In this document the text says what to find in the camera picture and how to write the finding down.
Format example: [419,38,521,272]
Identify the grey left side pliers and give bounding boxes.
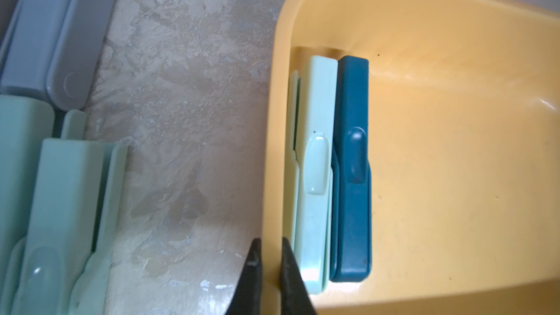
[1,0,115,111]

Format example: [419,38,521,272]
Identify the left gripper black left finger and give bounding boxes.
[225,238,262,315]

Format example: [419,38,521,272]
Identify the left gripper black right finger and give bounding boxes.
[280,237,317,315]

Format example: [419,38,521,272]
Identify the yellow plastic storage tray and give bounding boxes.
[261,0,559,314]

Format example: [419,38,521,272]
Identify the mint green pliers on table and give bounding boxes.
[1,95,128,314]

